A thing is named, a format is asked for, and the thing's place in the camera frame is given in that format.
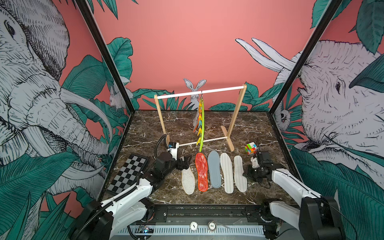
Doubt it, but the yellow-edged felt insole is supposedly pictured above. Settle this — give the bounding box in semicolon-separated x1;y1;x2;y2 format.
182;168;195;195

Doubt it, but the white thin insole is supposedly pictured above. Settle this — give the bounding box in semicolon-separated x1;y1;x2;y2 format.
234;156;248;193

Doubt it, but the orange-edged felt insole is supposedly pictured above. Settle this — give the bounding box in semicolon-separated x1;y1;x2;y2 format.
193;118;199;132
195;153;208;192

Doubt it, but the white striped fabric insole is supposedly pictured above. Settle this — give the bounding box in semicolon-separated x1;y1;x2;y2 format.
220;153;234;194

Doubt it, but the green clothes hanger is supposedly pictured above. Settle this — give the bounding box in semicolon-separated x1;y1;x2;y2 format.
197;97;205;153

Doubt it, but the grey bubbled foam insole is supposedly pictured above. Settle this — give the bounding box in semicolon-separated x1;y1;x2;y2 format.
208;151;222;189

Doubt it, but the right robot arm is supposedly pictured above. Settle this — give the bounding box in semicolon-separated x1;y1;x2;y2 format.
243;151;347;240

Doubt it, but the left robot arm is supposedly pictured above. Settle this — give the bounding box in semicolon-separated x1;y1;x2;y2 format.
69;143;192;240

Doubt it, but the multicoloured puzzle cube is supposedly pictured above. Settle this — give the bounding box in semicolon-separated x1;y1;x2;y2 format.
245;142;258;155

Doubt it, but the checkerboard calibration plate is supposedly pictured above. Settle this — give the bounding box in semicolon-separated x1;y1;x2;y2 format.
107;154;149;195

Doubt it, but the white perforated vent strip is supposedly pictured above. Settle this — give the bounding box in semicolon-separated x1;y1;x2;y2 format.
130;225;265;237

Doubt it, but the small green circuit board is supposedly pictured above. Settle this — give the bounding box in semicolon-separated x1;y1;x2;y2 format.
137;226;154;235

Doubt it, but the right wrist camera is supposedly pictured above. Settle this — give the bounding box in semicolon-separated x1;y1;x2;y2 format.
251;156;260;169

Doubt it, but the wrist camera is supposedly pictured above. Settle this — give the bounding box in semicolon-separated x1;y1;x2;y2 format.
251;156;260;169
168;142;179;160

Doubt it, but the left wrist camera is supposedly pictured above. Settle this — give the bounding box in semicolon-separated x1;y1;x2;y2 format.
168;142;179;160

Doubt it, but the wooden hanger rack frame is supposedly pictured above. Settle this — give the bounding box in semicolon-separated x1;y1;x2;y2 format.
154;84;247;152

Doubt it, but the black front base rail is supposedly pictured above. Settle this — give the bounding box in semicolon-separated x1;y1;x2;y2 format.
150;204;280;225

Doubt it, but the left black frame post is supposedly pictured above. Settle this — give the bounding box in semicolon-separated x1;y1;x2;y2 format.
74;0;136;115

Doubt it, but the black frame post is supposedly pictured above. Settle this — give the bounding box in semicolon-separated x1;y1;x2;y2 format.
269;0;342;116
74;0;136;115

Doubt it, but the right black frame post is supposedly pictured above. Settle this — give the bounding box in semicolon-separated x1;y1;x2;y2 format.
269;0;342;116

